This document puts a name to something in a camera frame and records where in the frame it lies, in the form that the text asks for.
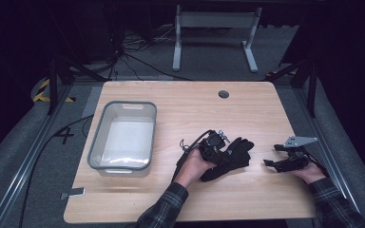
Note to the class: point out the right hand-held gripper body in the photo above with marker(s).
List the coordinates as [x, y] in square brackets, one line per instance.
[297, 160]

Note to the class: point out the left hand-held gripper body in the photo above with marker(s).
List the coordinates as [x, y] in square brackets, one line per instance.
[212, 147]

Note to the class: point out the white bin with grey rim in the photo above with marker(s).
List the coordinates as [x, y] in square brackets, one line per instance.
[128, 139]

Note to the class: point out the person's right hand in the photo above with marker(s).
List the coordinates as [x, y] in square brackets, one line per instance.
[312, 174]

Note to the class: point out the person's left hand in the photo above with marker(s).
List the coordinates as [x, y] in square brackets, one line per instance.
[193, 167]

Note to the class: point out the grey table grommet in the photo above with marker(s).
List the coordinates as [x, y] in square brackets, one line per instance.
[223, 94]

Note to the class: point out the black metal stand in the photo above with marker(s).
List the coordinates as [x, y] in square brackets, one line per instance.
[53, 82]
[312, 88]

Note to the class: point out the grey metal table clip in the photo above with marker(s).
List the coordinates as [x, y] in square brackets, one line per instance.
[74, 192]

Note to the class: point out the yellow black hazard tape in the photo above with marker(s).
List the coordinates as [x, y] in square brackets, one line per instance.
[42, 91]

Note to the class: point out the aluminium floor rail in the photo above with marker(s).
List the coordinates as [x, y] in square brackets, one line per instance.
[323, 133]
[28, 161]

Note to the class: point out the white metal desk frame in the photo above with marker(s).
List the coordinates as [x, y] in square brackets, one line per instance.
[215, 20]

